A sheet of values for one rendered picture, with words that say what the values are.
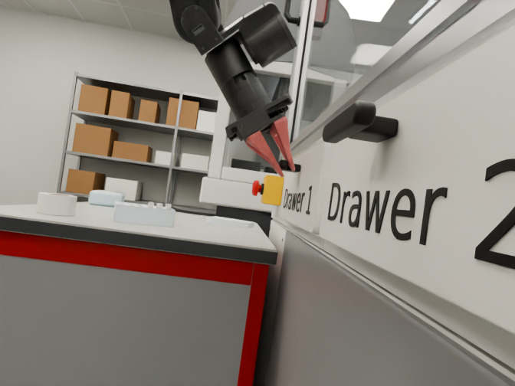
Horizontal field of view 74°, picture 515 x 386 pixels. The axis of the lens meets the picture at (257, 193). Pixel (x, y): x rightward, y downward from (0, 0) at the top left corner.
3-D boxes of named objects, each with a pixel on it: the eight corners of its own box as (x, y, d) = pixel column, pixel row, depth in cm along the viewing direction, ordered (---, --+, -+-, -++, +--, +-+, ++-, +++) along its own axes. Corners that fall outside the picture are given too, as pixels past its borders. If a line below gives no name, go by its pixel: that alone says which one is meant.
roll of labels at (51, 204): (63, 211, 76) (65, 194, 76) (81, 216, 72) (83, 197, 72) (28, 210, 70) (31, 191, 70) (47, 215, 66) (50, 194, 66)
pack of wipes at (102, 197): (120, 207, 107) (123, 194, 107) (86, 204, 104) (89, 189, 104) (123, 204, 121) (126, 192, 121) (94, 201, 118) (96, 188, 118)
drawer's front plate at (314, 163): (313, 233, 39) (325, 139, 39) (280, 217, 68) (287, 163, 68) (327, 236, 39) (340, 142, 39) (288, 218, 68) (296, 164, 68)
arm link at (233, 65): (209, 60, 53) (195, 52, 48) (246, 34, 51) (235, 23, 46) (231, 99, 54) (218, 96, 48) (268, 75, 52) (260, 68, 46)
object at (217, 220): (205, 222, 99) (206, 216, 99) (214, 220, 108) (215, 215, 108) (247, 228, 97) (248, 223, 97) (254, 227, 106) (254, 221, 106)
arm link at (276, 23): (185, 11, 50) (175, 16, 43) (252, -40, 47) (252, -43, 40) (231, 80, 56) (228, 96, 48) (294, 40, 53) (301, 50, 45)
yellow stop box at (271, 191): (260, 203, 83) (264, 174, 83) (257, 202, 90) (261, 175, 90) (280, 206, 83) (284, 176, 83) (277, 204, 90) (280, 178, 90)
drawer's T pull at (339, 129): (354, 121, 18) (358, 96, 18) (320, 142, 26) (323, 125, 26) (418, 131, 19) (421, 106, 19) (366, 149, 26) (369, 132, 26)
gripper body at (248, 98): (296, 103, 47) (270, 56, 47) (231, 139, 47) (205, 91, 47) (288, 114, 54) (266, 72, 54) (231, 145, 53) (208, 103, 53)
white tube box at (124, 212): (113, 221, 71) (116, 204, 71) (113, 217, 79) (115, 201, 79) (172, 227, 76) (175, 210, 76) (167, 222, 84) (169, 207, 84)
